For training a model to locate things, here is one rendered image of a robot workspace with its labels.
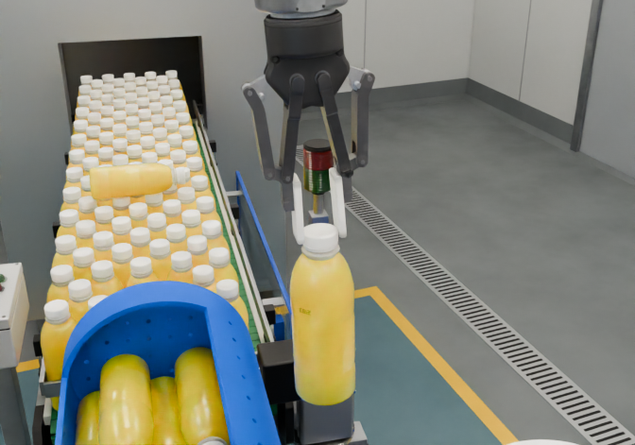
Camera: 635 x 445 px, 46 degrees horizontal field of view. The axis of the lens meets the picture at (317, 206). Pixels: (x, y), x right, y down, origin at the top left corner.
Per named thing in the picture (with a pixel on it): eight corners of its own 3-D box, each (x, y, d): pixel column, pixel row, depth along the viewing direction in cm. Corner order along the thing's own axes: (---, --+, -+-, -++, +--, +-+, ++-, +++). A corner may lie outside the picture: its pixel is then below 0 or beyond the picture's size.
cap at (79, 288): (91, 298, 134) (90, 289, 133) (68, 300, 133) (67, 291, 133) (92, 286, 138) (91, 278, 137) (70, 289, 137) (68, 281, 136)
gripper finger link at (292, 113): (307, 77, 72) (293, 76, 72) (294, 186, 76) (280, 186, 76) (300, 69, 76) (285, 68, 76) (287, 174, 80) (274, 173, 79)
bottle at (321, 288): (316, 364, 93) (311, 226, 86) (366, 381, 89) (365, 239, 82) (283, 394, 87) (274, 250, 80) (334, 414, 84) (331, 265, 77)
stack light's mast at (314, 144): (307, 220, 159) (306, 149, 153) (300, 208, 165) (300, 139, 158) (335, 217, 161) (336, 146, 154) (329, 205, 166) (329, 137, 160)
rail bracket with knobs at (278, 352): (253, 415, 134) (251, 367, 129) (248, 389, 140) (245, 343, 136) (308, 405, 136) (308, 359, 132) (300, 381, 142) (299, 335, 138)
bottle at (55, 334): (94, 386, 140) (81, 301, 133) (89, 412, 134) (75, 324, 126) (55, 389, 140) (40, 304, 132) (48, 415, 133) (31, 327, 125)
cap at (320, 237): (315, 236, 84) (314, 221, 83) (345, 243, 82) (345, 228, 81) (295, 249, 81) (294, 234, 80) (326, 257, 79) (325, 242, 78)
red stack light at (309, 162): (306, 172, 155) (306, 154, 153) (300, 161, 160) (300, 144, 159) (336, 169, 156) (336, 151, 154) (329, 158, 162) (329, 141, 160)
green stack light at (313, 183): (307, 194, 157) (306, 172, 155) (300, 182, 162) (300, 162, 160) (336, 191, 158) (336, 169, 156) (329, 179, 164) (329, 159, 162)
